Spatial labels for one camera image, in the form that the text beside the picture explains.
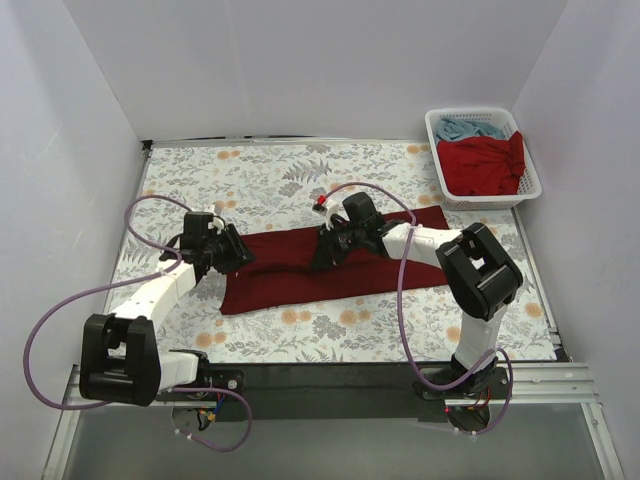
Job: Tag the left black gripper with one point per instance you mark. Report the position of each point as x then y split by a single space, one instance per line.
232 248

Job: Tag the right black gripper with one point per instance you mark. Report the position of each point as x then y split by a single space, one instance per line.
330 243

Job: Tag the dark red t shirt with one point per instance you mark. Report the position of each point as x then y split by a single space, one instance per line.
281 274

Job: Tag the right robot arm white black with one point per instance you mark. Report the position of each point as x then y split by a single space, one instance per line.
481 275

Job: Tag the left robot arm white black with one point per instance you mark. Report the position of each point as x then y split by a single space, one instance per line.
120 358

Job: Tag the floral patterned table mat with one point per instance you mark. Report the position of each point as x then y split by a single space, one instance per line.
271 188

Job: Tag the bright red t shirt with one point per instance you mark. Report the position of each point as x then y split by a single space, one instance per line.
482 165

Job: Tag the light blue t shirt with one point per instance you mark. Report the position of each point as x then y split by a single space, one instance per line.
453 130

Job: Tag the white plastic laundry basket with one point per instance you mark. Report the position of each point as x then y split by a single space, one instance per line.
529 187

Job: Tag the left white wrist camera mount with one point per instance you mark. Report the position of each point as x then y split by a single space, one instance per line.
217 223

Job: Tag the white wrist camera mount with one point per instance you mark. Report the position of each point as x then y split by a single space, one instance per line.
328 209
217 223

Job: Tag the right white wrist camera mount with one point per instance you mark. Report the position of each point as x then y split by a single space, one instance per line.
328 209

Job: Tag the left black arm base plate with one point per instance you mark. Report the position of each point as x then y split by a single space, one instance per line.
222 379

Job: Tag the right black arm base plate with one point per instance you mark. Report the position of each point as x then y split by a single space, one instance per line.
493 385

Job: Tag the aluminium frame rail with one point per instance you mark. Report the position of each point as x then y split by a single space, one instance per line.
346 421

